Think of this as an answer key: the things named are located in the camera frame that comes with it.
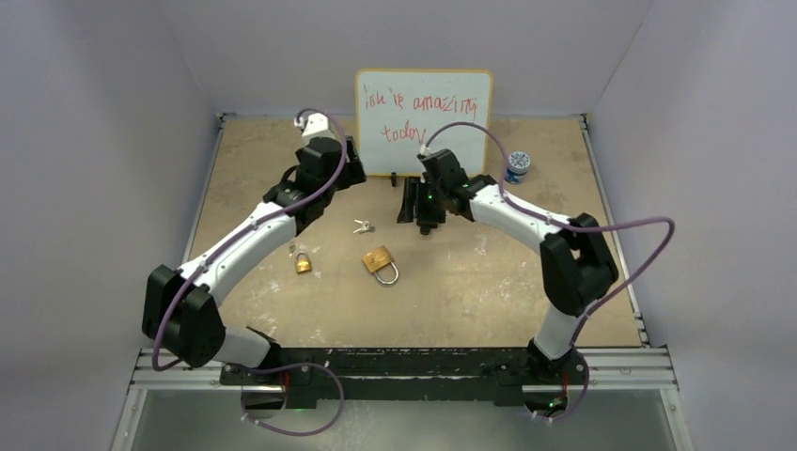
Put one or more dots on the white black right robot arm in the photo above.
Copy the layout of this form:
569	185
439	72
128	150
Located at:
576	264

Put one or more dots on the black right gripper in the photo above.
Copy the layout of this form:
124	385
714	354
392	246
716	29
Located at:
414	185

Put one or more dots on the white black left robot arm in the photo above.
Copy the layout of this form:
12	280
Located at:
181	310

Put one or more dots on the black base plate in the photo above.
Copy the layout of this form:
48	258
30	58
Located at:
505	377

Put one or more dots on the small brass padlock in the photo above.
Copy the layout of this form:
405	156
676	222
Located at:
302	263

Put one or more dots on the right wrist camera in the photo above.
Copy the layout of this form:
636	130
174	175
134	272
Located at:
426	155

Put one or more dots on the yellow framed whiteboard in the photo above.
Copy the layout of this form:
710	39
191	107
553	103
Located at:
398	110

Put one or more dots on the aluminium frame rail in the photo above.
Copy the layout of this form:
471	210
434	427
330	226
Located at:
610	370

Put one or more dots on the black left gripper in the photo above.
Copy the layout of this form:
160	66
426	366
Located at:
352	171

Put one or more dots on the blue white round tin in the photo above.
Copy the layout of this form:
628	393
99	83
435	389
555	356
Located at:
519	164

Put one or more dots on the large brass padlock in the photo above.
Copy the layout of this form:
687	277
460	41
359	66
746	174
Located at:
380	263

